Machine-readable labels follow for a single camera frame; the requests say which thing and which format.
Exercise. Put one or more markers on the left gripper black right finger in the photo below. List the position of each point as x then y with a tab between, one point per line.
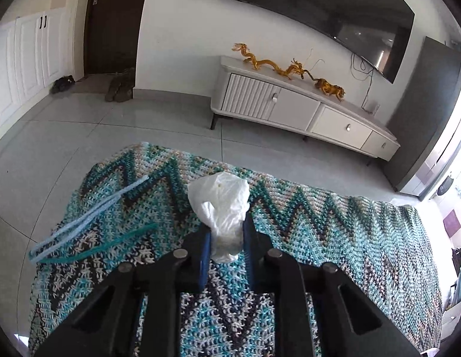
255	247

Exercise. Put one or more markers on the light blue pipe cleaner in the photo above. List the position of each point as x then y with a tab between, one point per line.
69	231

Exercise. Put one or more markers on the golden dragon figurine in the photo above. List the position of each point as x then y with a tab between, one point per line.
295	68

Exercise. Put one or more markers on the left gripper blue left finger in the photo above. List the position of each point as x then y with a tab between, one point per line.
202	255

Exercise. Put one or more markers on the golden tiger figurine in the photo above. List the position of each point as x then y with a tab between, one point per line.
328	89

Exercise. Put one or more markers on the white low tv cabinet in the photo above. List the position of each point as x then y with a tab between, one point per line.
262	96

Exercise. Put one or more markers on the large black wall television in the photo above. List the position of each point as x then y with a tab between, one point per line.
378	31

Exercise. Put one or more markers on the zigzag knitted table cloth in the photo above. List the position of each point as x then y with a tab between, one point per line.
383	248

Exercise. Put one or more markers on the white tissue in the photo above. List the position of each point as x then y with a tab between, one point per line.
221	202

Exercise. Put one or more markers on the silver double door refrigerator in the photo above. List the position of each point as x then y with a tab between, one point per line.
421	122

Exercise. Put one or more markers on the dark shoes by door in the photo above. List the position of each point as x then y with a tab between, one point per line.
121	87

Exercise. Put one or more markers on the dark brown entrance door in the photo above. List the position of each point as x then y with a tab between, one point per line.
111	35

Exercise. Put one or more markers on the purple cube stool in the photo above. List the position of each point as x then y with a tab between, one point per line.
451	223

